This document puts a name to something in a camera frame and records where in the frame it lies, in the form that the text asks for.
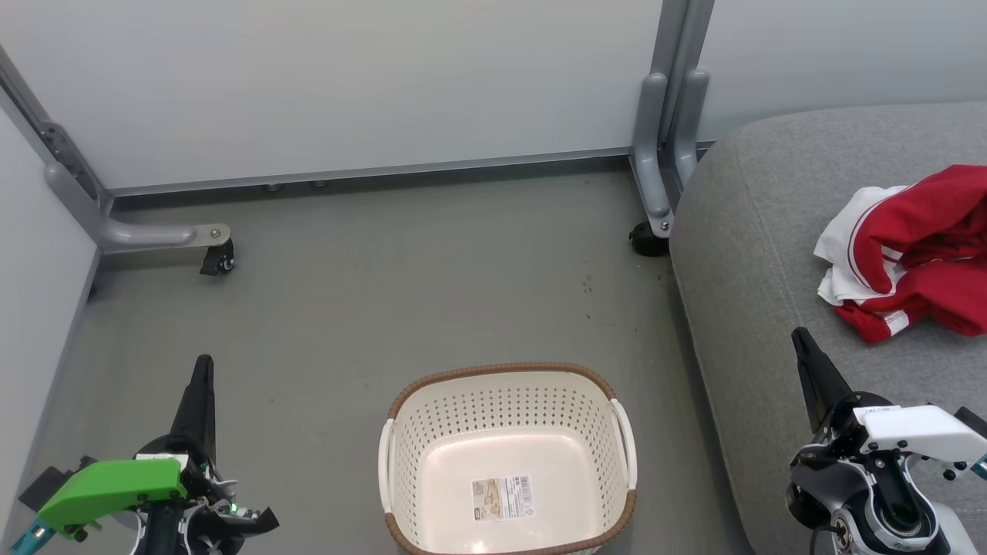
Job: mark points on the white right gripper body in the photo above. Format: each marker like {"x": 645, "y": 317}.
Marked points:
{"x": 917, "y": 432}

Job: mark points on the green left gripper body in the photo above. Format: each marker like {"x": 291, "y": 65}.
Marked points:
{"x": 108, "y": 482}

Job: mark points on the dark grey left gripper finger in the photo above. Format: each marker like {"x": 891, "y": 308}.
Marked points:
{"x": 209, "y": 408}
{"x": 191, "y": 408}

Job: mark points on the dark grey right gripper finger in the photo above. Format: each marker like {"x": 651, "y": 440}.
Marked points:
{"x": 829, "y": 389}
{"x": 810, "y": 385}

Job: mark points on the red and white garment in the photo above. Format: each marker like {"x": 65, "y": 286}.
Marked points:
{"x": 933, "y": 231}

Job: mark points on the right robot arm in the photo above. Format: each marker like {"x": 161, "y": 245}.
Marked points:
{"x": 856, "y": 509}

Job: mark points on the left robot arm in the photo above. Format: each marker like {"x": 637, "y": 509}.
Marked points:
{"x": 166, "y": 536}

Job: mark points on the grey fabric sofa seat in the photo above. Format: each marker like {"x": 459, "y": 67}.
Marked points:
{"x": 756, "y": 308}

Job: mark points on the cream perforated laundry basket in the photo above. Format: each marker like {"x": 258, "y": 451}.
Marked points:
{"x": 501, "y": 416}

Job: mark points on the black caster wheel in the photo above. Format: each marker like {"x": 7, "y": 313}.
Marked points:
{"x": 646, "y": 240}
{"x": 218, "y": 258}

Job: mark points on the left grey partition foot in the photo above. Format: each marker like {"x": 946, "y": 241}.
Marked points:
{"x": 54, "y": 139}

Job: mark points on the paper label sticker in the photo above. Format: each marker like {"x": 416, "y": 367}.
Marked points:
{"x": 503, "y": 498}

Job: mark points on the grey partition foot bracket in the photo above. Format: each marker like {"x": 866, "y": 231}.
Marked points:
{"x": 651, "y": 154}
{"x": 146, "y": 233}

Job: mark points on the grey partition post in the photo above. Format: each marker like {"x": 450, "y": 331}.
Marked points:
{"x": 678, "y": 38}

